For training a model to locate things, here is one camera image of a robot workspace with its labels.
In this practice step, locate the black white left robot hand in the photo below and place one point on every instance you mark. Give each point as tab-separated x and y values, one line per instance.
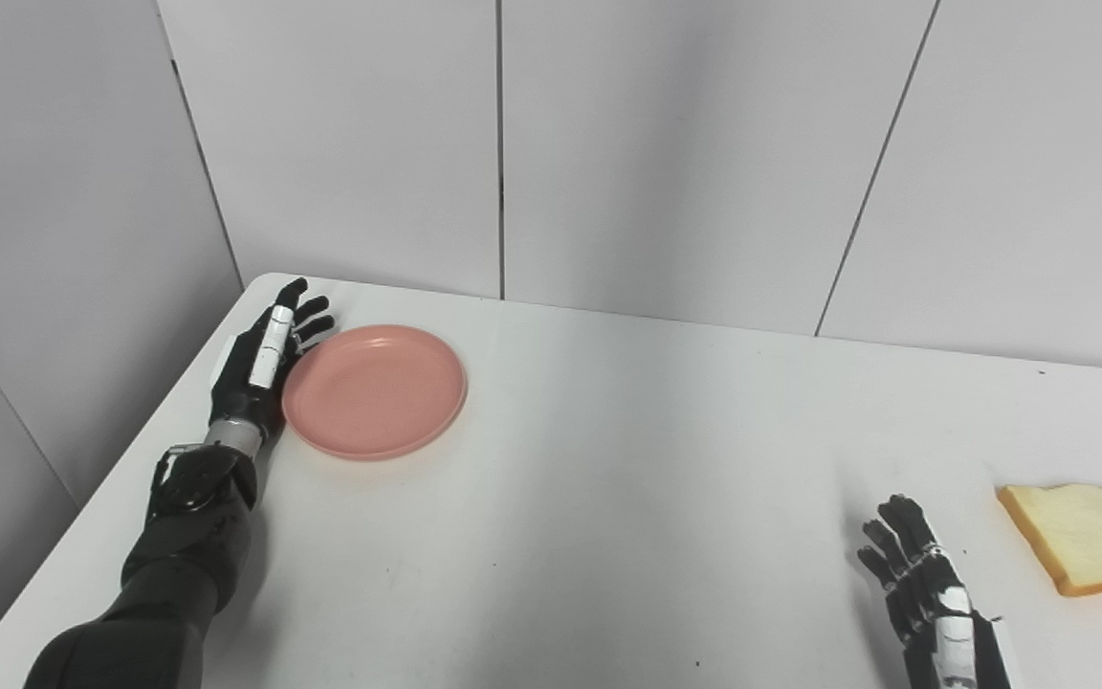
250	383

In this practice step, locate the slice of white bread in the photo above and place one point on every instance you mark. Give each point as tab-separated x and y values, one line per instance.
1091	536

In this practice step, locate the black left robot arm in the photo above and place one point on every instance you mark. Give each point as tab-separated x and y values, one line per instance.
187	555

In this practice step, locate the pink round plate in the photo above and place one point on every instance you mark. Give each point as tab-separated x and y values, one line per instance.
374	392

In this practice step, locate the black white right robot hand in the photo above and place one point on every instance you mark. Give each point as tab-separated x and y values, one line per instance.
948	622

